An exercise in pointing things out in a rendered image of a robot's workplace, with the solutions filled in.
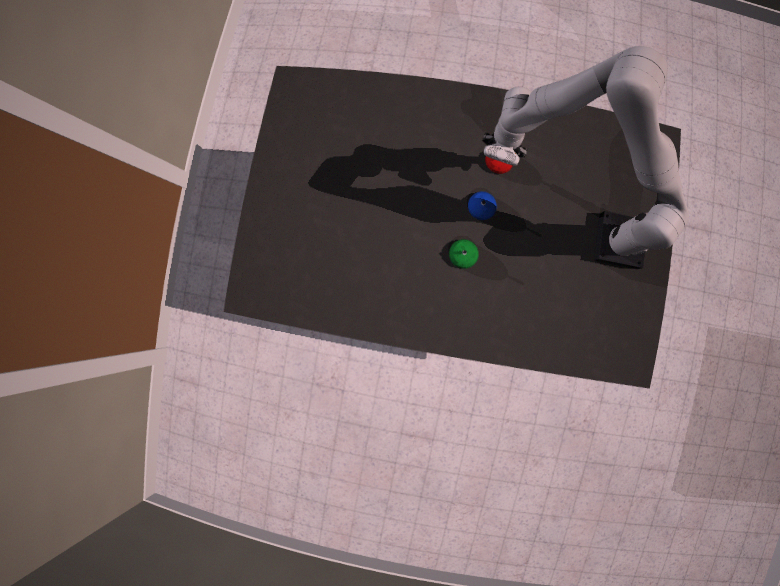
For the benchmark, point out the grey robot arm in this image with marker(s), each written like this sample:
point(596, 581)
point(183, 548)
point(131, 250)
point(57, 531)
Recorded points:
point(637, 78)

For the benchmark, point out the red dome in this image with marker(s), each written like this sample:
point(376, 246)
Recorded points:
point(497, 166)

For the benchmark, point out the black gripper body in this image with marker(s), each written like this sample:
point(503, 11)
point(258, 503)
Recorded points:
point(517, 149)

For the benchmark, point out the blue dome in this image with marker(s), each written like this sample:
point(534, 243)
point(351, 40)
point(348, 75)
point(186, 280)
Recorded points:
point(482, 211)

